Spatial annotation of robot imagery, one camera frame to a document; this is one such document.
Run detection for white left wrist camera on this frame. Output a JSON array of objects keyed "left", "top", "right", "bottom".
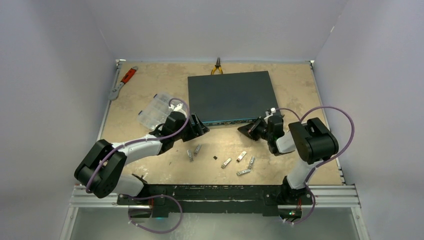
[{"left": 168, "top": 103, "right": 187, "bottom": 116}]

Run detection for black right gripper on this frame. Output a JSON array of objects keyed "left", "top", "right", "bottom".
[{"left": 238, "top": 116, "right": 273, "bottom": 141}]

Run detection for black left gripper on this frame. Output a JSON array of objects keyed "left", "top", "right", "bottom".
[{"left": 172, "top": 112, "right": 208, "bottom": 142}]

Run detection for small white network plug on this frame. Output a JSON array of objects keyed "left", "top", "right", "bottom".
[{"left": 187, "top": 149, "right": 194, "bottom": 162}]

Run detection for dark grey network switch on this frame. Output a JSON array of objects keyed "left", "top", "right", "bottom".
[{"left": 187, "top": 71, "right": 278, "bottom": 126}]

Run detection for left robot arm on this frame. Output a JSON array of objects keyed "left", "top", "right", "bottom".
[{"left": 74, "top": 111, "right": 209, "bottom": 205}]

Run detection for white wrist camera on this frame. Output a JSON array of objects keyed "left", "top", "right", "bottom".
[
  {"left": 263, "top": 107, "right": 280, "bottom": 121},
  {"left": 168, "top": 103, "right": 187, "bottom": 116}
]

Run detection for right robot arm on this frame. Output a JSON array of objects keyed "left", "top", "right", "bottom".
[{"left": 237, "top": 115, "right": 339, "bottom": 204}]

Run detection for yellow handled pliers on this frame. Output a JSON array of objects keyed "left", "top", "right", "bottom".
[{"left": 210, "top": 57, "right": 223, "bottom": 75}]

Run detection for red handled adjustable wrench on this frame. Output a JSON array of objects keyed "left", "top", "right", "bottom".
[{"left": 108, "top": 66, "right": 139, "bottom": 101}]

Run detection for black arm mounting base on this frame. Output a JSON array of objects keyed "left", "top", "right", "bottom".
[{"left": 117, "top": 184, "right": 313, "bottom": 218}]

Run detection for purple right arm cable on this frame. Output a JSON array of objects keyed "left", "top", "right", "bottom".
[{"left": 274, "top": 105, "right": 356, "bottom": 226}]

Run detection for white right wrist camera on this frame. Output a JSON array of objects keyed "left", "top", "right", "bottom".
[{"left": 263, "top": 107, "right": 280, "bottom": 121}]

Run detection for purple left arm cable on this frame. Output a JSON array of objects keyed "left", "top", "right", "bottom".
[{"left": 85, "top": 97, "right": 191, "bottom": 234}]

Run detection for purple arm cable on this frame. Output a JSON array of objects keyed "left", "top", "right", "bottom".
[
  {"left": 85, "top": 97, "right": 191, "bottom": 234},
  {"left": 274, "top": 105, "right": 356, "bottom": 226}
]

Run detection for aluminium frame rail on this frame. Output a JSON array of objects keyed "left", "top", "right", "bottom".
[{"left": 69, "top": 185, "right": 361, "bottom": 208}]

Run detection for clear plastic organizer box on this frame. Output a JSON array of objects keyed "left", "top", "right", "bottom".
[{"left": 136, "top": 92, "right": 183, "bottom": 130}]

